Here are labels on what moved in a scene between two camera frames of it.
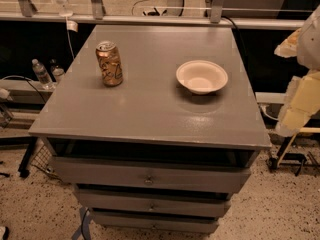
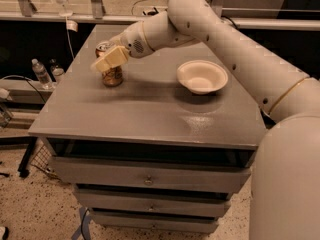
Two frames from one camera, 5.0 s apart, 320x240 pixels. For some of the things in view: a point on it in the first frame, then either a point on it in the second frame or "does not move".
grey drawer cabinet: (148, 155) does not move
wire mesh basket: (43, 159) does not move
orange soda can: (110, 63) does not move
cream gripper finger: (302, 101) → (115, 56)
